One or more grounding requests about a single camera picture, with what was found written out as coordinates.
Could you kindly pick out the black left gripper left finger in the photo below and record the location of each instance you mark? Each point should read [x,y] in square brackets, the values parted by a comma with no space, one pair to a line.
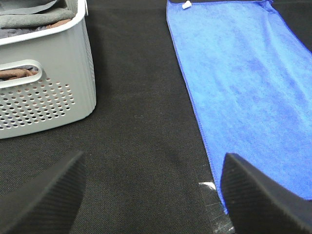
[49,203]

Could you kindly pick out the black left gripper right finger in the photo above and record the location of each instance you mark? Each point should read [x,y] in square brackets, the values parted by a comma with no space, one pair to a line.
[258,205]

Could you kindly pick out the blue microfibre towel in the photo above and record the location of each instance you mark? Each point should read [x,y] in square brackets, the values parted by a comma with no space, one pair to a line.
[249,79]

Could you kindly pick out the grey folded towel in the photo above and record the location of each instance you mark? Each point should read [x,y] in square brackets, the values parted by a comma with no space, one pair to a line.
[33,13]

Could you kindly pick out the white towel label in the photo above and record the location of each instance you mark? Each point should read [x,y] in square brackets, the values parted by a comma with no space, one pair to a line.
[186,4]

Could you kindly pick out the clear tape strip left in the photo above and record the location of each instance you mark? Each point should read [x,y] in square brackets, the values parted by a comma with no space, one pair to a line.
[219,221]

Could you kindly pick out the black table cloth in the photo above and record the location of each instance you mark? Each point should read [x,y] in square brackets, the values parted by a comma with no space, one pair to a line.
[144,152]

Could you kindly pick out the grey perforated metal basket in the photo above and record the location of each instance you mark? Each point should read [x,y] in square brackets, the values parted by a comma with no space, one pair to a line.
[62,91]

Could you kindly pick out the purple grey folded cloth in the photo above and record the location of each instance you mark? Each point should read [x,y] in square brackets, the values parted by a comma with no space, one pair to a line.
[11,32]

